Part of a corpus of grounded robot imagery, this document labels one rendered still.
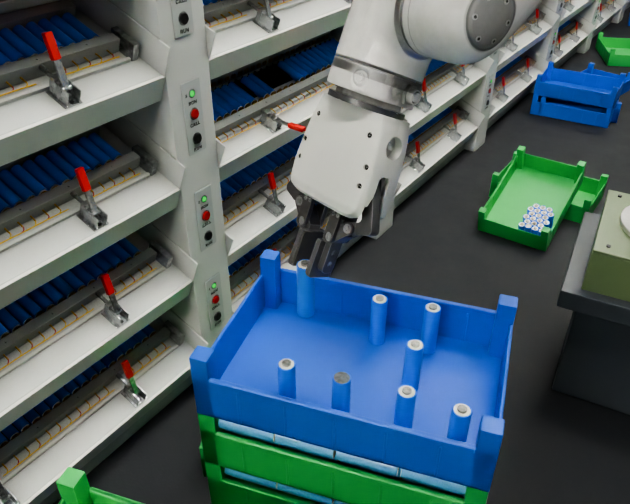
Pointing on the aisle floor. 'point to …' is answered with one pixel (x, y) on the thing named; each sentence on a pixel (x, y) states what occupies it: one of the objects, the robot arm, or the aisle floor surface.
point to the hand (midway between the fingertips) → (315, 251)
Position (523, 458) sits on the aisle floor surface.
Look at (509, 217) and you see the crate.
